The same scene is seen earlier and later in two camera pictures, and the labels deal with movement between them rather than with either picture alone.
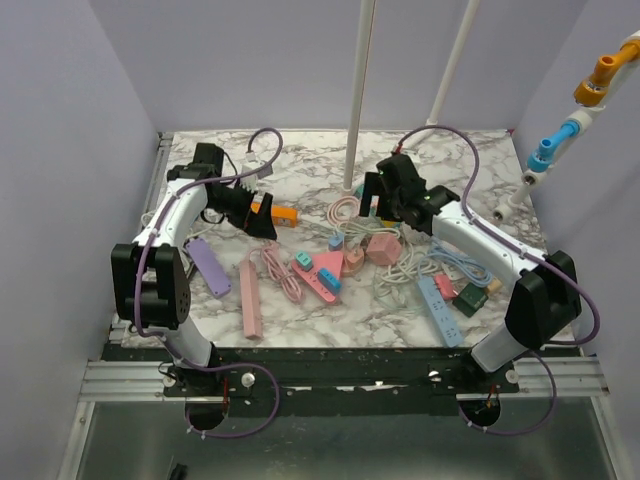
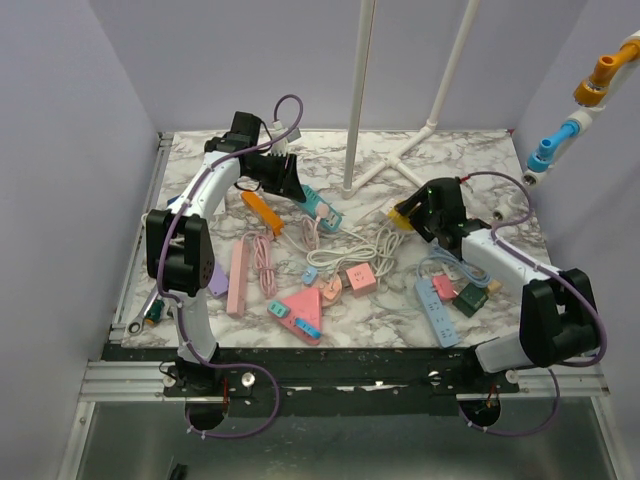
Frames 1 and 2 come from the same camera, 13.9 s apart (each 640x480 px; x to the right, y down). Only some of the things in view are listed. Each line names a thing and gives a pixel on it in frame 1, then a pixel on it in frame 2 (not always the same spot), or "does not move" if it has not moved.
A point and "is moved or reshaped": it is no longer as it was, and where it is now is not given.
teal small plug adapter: (304, 260) → (277, 308)
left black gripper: (261, 224) → (286, 181)
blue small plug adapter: (329, 280) → (308, 328)
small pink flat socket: (444, 284) does not move
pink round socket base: (352, 260) → (331, 288)
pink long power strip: (250, 299) → (239, 278)
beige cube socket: (494, 286) does not move
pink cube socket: (384, 249) is moved or reshaped
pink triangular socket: (330, 262) → (308, 307)
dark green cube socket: (470, 300) does not move
